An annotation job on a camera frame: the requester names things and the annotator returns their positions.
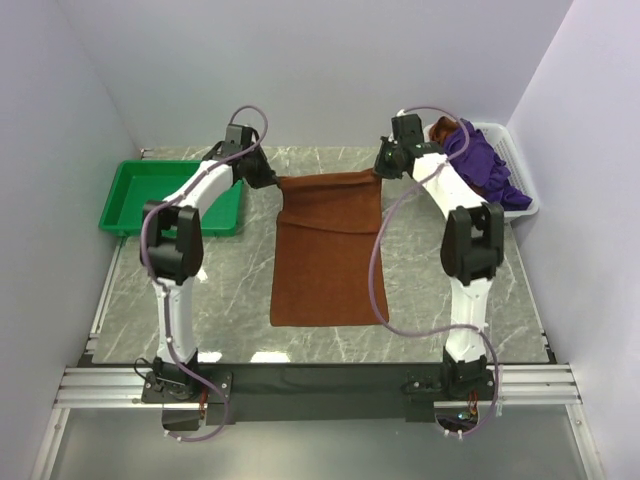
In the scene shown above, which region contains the brown towel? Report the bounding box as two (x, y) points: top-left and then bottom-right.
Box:
(429, 116), (493, 198)
(270, 169), (388, 327)

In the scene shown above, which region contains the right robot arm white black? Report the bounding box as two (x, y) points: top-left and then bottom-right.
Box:
(374, 109), (504, 400)

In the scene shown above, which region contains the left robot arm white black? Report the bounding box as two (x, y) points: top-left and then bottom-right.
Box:
(140, 123), (278, 402)

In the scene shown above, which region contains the brown towel in basket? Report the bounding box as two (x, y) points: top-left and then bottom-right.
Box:
(429, 116), (493, 198)

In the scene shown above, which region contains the purple towel in basket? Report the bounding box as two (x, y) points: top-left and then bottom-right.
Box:
(429, 116), (532, 211)

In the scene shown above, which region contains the green plastic tray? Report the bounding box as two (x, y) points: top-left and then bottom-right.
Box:
(99, 160), (244, 237)

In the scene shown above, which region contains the white plastic basket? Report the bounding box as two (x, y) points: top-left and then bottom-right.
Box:
(424, 120), (538, 223)

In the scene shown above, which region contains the black base bar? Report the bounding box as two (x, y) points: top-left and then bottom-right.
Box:
(141, 363), (496, 430)

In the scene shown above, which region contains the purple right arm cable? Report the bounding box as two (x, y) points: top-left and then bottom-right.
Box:
(367, 105), (503, 439)

